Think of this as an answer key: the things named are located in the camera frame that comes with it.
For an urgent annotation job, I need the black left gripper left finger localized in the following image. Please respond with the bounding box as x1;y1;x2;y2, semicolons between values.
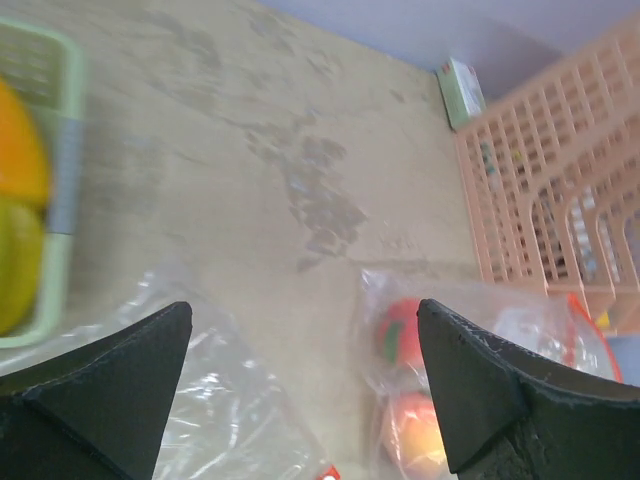
1;302;192;479

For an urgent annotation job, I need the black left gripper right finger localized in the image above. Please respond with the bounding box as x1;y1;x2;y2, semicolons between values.
418;300;639;479

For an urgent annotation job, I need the fake peach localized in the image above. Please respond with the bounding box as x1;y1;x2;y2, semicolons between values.
376;297;424;368
381;392;447;479

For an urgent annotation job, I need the clear zip bag orange seal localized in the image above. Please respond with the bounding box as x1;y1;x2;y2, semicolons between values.
58;264;341;480

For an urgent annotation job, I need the orange plastic file organizer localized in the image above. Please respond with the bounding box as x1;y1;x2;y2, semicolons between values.
455;14;639;335

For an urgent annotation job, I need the small white box behind organizer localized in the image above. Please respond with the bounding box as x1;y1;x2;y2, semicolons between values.
436;58;486;131

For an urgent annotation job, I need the light green perforated basket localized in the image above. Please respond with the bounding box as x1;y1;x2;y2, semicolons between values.
1;17;87;350

